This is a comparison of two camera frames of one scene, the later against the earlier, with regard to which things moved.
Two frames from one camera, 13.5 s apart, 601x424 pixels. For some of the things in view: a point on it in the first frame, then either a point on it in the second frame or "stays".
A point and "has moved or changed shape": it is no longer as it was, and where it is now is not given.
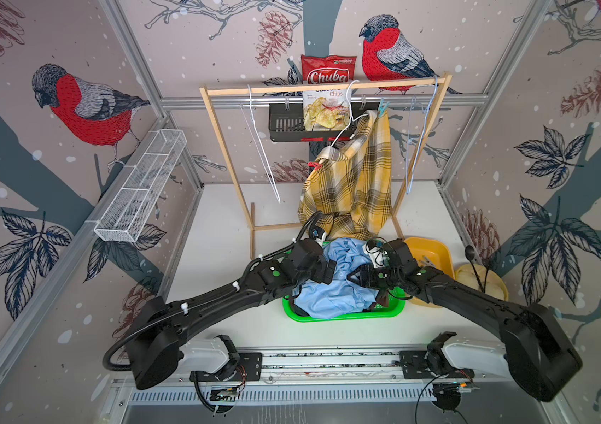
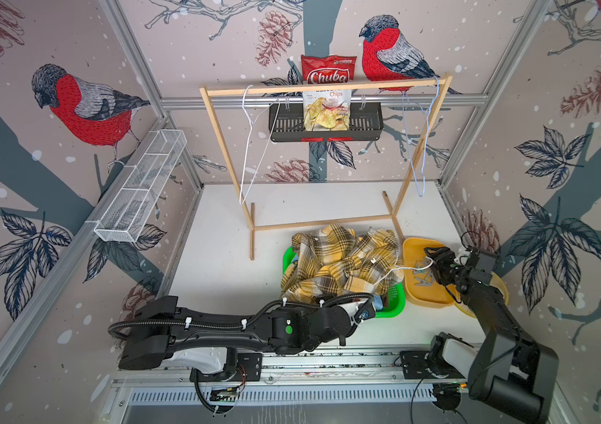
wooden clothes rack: (341, 84) stays
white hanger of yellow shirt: (352, 119) has moved or changed shape
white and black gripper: (376, 254) to (463, 256)
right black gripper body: (380, 278) to (446, 269)
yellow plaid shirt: (348, 187) has moved or changed shape
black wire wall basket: (286, 123) stays
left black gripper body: (318, 272) to (348, 333)
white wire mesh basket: (140, 181) stays
